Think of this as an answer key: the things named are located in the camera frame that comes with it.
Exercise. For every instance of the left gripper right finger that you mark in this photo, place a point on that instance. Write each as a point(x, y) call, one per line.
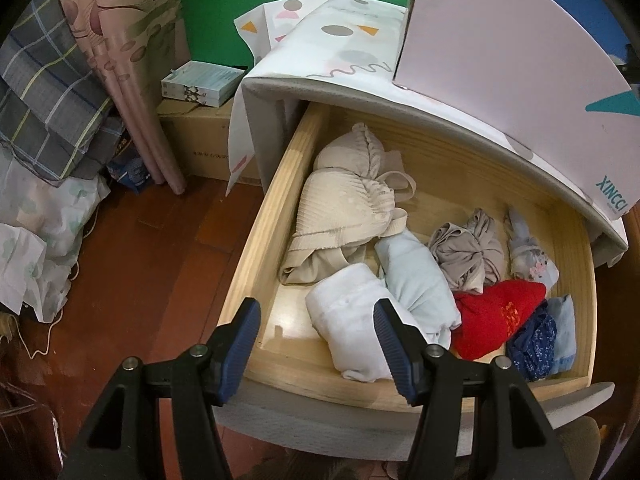
point(512, 437)

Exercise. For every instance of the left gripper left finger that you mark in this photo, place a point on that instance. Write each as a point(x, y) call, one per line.
point(120, 438)

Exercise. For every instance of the white garment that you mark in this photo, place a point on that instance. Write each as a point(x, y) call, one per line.
point(341, 310)

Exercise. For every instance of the light blue knit sock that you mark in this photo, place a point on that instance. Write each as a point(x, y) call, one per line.
point(565, 345)

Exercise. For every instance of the pale blue garment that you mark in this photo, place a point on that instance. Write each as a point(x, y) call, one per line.
point(414, 278)

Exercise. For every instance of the blue floral lace sock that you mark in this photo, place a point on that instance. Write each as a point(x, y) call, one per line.
point(527, 259)

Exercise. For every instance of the navy patterned underwear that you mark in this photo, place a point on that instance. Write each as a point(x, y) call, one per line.
point(531, 348)

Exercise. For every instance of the red embroidered underwear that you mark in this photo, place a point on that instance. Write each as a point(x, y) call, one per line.
point(490, 319)

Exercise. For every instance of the taupe knotted underwear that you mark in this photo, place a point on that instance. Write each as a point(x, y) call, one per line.
point(470, 256)

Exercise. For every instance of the white floral bedsheet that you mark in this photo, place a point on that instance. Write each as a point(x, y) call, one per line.
point(41, 234)

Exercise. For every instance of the brown cardboard box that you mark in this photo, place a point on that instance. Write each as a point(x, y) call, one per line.
point(198, 135)

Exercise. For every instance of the small teal white box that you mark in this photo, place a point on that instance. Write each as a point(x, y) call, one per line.
point(202, 83)

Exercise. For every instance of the plaid grey blanket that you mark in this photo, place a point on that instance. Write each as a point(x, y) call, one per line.
point(56, 117)

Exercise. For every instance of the patterned white cover sheet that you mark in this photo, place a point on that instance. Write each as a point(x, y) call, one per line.
point(344, 53)

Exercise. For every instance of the floral pink curtain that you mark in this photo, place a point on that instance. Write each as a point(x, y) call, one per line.
point(132, 45)

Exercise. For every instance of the white XINCCI shoe box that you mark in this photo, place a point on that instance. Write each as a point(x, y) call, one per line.
point(530, 70)

